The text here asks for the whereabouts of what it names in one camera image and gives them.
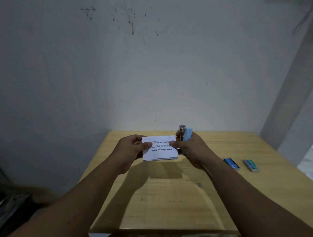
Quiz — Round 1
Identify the person's right hand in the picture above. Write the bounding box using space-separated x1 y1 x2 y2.
169 130 214 170

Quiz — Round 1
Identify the person's left hand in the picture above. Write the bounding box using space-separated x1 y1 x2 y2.
110 134 153 175

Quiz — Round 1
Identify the light blue stapler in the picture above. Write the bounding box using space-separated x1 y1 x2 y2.
179 125 194 156

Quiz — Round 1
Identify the white printed paper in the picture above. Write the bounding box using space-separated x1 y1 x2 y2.
142 135 178 162

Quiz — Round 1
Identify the person's right forearm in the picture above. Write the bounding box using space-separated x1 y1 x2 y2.
202 159 313 237

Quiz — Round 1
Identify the person's left forearm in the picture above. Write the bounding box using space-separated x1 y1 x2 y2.
7 160 123 237

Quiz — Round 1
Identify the wooden table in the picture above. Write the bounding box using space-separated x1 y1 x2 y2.
79 130 313 237

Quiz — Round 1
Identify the blue staple box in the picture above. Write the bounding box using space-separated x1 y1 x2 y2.
223 158 240 170

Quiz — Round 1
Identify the green staple box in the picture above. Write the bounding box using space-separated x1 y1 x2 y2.
243 159 260 173

